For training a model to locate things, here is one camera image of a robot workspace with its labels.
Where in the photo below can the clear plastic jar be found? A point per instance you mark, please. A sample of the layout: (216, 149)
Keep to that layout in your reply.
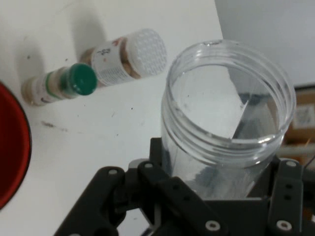
(187, 167)

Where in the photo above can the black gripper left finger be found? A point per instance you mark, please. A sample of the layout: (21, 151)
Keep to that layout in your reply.
(152, 196)

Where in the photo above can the white-lidded nut jar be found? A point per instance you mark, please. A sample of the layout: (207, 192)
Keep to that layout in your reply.
(147, 54)

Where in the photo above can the red bowl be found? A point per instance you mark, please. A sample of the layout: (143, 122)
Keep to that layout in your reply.
(12, 147)

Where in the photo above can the cardboard box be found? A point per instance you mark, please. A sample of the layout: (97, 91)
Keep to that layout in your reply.
(305, 132)

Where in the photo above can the green-capped spice bottle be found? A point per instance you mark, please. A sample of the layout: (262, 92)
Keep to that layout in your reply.
(81, 78)

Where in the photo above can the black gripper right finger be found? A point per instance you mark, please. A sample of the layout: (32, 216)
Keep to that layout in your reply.
(286, 196)

